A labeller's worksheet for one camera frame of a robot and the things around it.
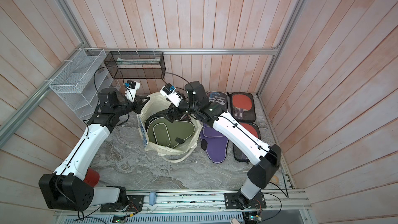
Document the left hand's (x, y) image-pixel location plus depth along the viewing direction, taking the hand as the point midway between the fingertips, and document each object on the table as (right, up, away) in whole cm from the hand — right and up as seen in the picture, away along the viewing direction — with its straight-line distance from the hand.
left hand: (149, 99), depth 76 cm
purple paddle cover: (+35, -26, +17) cm, 47 cm away
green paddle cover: (+4, -18, +11) cm, 22 cm away
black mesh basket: (-17, +26, +27) cm, 41 cm away
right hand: (+9, -3, -9) cm, 13 cm away
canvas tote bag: (+2, -1, +7) cm, 8 cm away
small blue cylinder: (+3, -48, -3) cm, 48 cm away
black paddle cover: (-5, -11, +16) cm, 20 cm away
